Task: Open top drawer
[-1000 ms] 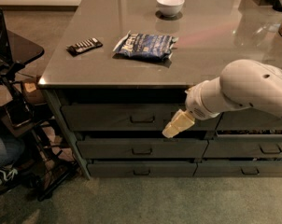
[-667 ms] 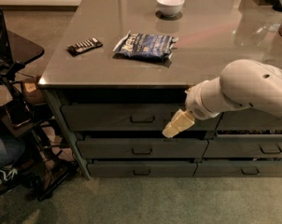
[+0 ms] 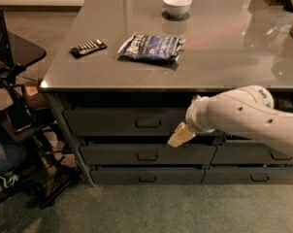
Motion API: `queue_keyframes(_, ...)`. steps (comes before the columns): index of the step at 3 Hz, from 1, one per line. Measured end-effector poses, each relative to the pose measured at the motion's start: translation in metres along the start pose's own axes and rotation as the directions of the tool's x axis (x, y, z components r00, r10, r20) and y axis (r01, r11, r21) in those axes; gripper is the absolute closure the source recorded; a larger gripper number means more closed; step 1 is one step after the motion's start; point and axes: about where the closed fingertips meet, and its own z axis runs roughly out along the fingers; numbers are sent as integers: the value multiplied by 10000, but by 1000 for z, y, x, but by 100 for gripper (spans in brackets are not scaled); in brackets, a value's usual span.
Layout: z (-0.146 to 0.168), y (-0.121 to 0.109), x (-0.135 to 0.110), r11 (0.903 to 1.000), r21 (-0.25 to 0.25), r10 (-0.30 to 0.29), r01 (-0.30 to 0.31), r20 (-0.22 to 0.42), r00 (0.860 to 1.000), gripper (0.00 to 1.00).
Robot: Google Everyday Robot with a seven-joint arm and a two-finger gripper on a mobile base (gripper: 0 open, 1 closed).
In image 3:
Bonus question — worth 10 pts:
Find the person leg in jeans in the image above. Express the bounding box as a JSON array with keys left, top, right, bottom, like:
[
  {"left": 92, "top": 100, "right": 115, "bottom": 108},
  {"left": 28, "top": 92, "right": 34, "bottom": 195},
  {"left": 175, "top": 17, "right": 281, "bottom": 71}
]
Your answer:
[{"left": 0, "top": 141, "right": 26, "bottom": 174}]

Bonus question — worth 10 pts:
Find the blue chip bag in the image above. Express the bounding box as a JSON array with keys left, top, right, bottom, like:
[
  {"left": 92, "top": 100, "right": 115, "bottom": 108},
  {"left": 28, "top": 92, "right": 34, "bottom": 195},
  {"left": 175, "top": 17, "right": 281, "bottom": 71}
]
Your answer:
[{"left": 117, "top": 33, "right": 186, "bottom": 63}]

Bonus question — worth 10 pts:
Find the black and white sneaker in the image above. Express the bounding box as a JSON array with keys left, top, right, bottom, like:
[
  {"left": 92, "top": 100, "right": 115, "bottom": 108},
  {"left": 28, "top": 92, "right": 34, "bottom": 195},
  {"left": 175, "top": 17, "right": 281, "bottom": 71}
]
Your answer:
[{"left": 0, "top": 175, "right": 18, "bottom": 192}]

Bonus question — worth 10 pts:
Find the dark striped snack bar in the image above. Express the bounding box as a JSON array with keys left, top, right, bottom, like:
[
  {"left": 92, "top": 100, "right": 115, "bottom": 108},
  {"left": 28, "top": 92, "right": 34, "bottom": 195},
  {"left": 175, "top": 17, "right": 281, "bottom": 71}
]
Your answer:
[{"left": 69, "top": 39, "right": 107, "bottom": 58}]

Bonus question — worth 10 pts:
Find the grey drawer cabinet frame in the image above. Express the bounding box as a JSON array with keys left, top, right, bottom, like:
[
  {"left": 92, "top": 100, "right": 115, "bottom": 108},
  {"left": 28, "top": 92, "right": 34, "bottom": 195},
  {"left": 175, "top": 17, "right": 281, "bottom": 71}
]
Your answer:
[{"left": 48, "top": 92, "right": 293, "bottom": 184}]

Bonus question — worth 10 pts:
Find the black side table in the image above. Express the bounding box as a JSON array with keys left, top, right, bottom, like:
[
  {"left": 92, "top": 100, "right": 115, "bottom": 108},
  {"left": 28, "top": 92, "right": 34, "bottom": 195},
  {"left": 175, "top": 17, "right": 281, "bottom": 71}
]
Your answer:
[{"left": 0, "top": 32, "right": 81, "bottom": 209}]

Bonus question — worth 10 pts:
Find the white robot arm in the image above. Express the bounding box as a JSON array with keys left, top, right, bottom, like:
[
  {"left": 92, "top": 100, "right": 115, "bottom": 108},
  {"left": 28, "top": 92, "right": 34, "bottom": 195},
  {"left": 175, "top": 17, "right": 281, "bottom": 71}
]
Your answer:
[{"left": 168, "top": 85, "right": 293, "bottom": 157}]

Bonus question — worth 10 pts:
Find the grey drawer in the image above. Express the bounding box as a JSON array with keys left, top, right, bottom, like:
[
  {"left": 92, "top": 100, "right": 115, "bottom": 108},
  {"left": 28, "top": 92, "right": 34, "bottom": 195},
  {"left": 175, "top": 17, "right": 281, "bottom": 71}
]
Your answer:
[
  {"left": 63, "top": 108, "right": 185, "bottom": 136},
  {"left": 80, "top": 144, "right": 216, "bottom": 165},
  {"left": 212, "top": 140, "right": 293, "bottom": 165},
  {"left": 202, "top": 167, "right": 293, "bottom": 184},
  {"left": 90, "top": 168, "right": 205, "bottom": 184}
]

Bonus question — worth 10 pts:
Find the white ceramic bowl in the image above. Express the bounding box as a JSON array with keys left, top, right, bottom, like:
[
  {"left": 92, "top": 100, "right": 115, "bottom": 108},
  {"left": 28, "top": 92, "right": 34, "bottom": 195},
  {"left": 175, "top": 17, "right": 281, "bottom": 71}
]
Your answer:
[{"left": 163, "top": 0, "right": 192, "bottom": 17}]

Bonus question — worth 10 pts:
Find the brown cardboard box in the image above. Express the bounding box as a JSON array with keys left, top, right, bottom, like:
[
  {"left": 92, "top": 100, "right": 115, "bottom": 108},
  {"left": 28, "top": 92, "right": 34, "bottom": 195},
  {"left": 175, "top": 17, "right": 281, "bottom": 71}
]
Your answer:
[{"left": 22, "top": 80, "right": 48, "bottom": 110}]

